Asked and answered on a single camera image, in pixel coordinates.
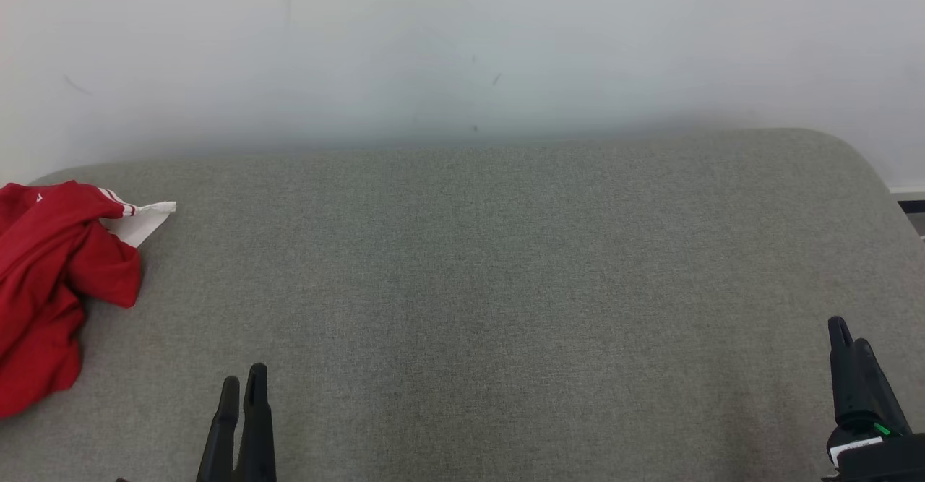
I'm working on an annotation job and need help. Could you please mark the red jersey with white sleeves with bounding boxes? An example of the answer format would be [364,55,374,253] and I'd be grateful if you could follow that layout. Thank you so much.
[0,181,177,309]

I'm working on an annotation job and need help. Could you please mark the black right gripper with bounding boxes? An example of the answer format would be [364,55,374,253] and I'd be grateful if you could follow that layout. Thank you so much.
[822,316,925,482]

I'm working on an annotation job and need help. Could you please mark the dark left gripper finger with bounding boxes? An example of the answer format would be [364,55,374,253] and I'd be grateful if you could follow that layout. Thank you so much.
[233,363,277,482]
[197,376,240,482]

